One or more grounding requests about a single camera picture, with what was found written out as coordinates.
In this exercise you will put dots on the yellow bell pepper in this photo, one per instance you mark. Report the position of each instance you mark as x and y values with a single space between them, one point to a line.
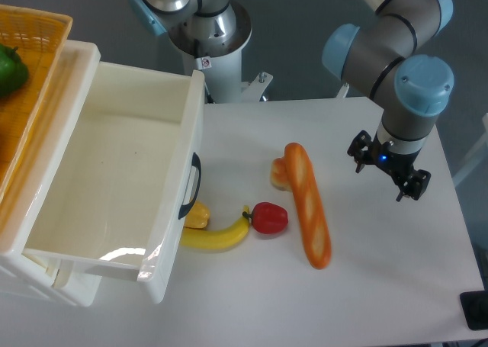
198 216

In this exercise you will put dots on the white plastic drawer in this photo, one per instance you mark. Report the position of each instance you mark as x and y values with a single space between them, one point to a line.
112 209

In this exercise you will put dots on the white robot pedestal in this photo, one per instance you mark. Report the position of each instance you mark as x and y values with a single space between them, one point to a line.
214 45

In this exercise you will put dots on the white frame at right edge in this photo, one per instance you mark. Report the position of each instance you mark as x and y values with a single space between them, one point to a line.
474 156

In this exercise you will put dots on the white drawer cabinet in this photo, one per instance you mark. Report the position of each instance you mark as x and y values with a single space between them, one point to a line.
22 274

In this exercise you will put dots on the red bell pepper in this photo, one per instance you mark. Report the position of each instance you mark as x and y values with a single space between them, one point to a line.
267 218

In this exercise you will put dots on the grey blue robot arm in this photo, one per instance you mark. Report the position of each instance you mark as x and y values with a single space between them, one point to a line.
381 62

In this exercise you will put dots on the dark blue drawer handle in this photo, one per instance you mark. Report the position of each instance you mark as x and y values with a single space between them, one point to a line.
193 187

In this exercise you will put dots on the long orange baguette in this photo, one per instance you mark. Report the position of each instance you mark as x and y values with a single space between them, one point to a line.
314 229

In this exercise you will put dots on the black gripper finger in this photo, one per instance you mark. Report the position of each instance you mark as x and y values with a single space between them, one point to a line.
413 184
359 150

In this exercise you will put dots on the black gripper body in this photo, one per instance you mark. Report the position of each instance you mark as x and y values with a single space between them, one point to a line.
393 155

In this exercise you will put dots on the yellow banana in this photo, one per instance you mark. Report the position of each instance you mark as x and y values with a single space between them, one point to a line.
217 239

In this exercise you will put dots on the black device at table edge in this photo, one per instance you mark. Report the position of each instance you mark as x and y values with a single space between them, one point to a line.
474 306

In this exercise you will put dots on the green bell pepper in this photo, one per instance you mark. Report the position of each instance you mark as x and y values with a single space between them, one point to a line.
14 73

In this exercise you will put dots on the orange woven basket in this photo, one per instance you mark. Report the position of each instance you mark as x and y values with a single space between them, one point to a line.
31 44

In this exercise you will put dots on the small round bread roll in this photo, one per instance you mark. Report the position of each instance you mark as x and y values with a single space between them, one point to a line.
278 175

